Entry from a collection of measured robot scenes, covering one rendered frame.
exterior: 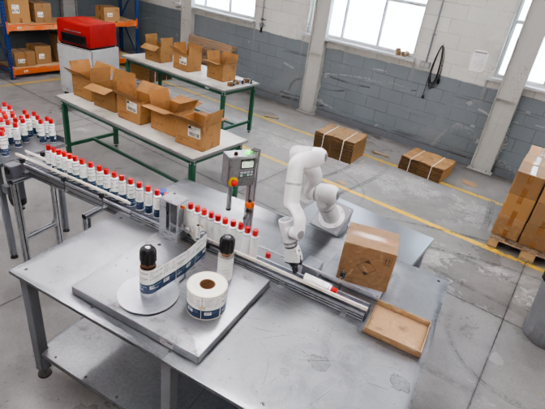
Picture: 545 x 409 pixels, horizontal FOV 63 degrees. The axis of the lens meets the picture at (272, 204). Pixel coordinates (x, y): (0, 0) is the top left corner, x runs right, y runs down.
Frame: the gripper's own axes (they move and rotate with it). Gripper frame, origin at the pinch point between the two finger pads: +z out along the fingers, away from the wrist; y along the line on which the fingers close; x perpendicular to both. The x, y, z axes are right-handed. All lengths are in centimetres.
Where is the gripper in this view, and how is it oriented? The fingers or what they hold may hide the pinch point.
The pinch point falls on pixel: (294, 269)
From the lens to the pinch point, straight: 256.9
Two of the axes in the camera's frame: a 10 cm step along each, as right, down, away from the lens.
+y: -8.6, -0.1, 5.1
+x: -4.7, 3.8, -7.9
